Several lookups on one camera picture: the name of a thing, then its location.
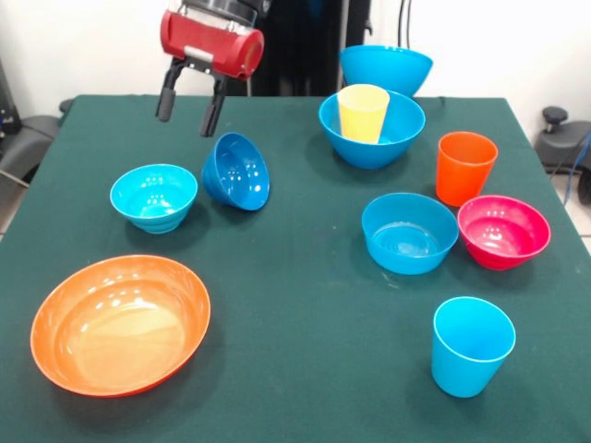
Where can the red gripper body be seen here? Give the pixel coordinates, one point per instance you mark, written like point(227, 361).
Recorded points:
point(208, 46)

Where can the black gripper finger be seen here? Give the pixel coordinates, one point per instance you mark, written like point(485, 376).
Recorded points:
point(167, 92)
point(212, 108)

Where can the yellow plastic cup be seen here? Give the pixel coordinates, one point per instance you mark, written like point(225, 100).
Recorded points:
point(362, 120)

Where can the large blue plastic bowl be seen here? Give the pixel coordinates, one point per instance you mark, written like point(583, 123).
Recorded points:
point(388, 69)
point(369, 154)

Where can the large orange plastic bowl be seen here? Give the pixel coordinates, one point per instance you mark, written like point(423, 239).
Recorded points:
point(120, 332)

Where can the dark blue plastic bowl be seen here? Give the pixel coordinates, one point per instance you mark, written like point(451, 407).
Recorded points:
point(235, 173)

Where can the small cyan plastic bowl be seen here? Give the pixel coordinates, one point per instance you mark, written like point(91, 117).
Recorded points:
point(154, 198)

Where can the black equipment base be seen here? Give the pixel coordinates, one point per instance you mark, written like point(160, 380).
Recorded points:
point(23, 143)
point(561, 138)

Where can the dark green tablecloth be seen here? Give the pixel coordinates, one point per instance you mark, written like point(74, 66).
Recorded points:
point(300, 277)

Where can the blue flat-bottomed ringed bowl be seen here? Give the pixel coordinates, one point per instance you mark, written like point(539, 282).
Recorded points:
point(410, 244)

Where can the orange plastic cup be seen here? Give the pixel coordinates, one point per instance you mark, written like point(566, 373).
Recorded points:
point(464, 171)

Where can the pink plastic bowl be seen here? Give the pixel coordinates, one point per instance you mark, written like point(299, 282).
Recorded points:
point(504, 235)

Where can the light blue plastic cup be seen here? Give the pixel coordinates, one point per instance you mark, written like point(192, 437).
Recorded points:
point(471, 355)

